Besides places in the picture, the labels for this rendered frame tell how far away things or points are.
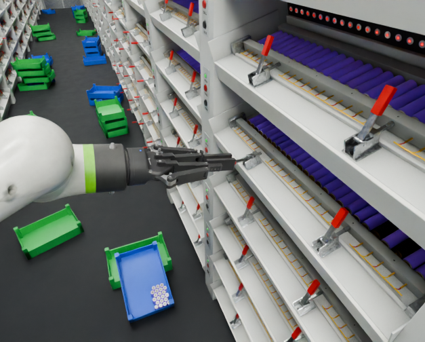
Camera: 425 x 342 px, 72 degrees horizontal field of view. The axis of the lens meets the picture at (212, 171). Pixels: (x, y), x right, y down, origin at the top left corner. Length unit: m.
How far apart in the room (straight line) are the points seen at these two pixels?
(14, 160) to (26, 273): 1.44
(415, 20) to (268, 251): 0.58
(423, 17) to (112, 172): 0.47
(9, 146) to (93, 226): 1.51
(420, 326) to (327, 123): 0.28
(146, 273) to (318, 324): 0.99
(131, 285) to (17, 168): 1.17
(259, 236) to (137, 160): 0.40
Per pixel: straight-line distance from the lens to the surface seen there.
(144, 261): 1.55
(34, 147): 0.42
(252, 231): 0.82
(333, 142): 0.45
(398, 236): 0.57
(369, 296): 0.53
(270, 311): 0.93
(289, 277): 0.75
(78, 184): 0.56
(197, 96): 1.05
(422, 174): 0.42
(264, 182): 0.67
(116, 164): 0.56
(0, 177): 0.42
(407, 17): 0.37
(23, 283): 1.80
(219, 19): 0.75
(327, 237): 0.54
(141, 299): 1.51
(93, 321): 1.55
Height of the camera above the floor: 1.31
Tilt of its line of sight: 37 degrees down
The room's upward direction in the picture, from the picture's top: straight up
